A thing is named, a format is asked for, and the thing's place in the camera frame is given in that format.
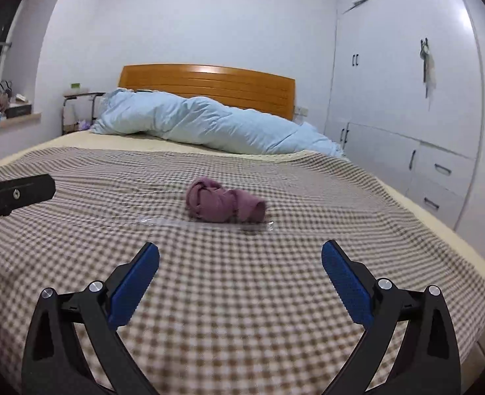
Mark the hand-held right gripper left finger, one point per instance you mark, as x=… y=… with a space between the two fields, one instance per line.
x=133 y=288

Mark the beige bed sheet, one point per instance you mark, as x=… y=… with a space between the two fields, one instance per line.
x=114 y=140

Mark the purple cloth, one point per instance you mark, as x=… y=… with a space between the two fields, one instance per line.
x=217 y=201

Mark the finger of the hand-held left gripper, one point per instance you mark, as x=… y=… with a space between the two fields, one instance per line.
x=28 y=191

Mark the black box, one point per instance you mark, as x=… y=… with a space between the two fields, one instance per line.
x=18 y=111

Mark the small beige box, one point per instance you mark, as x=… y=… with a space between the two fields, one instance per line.
x=20 y=98

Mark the white wardrobe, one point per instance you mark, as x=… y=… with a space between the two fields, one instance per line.
x=382 y=70

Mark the white wall socket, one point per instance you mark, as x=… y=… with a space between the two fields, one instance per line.
x=300 y=111

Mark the black frame side table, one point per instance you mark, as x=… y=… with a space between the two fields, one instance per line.
x=82 y=95

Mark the purple plastic bag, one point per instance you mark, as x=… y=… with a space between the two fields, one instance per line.
x=84 y=125

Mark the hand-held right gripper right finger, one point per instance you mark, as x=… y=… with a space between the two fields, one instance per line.
x=347 y=288

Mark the light blue duvet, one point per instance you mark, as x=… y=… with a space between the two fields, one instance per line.
x=205 y=123

